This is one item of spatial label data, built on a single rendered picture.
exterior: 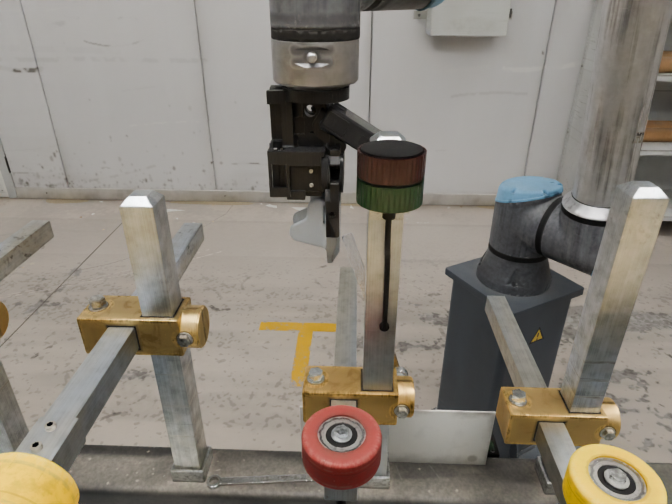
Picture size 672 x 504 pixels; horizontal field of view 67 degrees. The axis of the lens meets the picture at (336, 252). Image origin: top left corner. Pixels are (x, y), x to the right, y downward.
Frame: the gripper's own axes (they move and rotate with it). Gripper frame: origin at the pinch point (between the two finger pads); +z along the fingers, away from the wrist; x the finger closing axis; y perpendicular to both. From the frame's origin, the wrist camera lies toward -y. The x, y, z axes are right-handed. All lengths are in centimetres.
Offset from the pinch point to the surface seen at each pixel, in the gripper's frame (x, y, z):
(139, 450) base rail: 5.0, 28.4, 30.5
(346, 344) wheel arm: -0.3, -1.4, 14.5
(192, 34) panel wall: -259, 93, -3
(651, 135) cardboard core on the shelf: -227, -164, 44
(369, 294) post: 9.5, -4.0, 0.0
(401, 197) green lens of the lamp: 15.4, -6.2, -13.5
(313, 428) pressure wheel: 19.1, 1.5, 9.9
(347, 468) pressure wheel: 23.5, -2.0, 10.2
